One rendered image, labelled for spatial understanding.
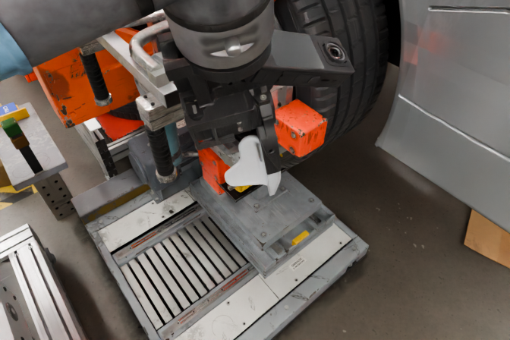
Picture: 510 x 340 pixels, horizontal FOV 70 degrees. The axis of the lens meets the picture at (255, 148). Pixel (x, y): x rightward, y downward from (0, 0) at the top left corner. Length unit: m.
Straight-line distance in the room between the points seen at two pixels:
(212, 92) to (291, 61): 0.07
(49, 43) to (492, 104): 0.65
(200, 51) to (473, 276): 1.57
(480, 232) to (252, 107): 1.60
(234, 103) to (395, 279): 1.33
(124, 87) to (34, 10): 1.21
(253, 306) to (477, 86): 0.99
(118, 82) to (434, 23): 1.01
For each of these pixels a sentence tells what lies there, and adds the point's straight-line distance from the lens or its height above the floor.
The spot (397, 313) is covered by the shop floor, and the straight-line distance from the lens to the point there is 1.53.
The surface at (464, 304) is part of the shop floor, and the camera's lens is 1.64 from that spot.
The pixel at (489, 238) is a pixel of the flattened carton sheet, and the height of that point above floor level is 0.01.
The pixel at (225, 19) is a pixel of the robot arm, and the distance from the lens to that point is 0.23.
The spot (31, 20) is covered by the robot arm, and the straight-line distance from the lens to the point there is 0.19.
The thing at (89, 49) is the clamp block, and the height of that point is 0.91.
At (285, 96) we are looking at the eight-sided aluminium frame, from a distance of 0.75.
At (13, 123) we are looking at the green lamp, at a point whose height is 0.66.
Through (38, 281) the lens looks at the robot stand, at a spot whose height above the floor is 0.23.
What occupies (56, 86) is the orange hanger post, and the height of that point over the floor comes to 0.69.
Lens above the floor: 1.35
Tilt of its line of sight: 45 degrees down
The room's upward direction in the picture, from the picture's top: straight up
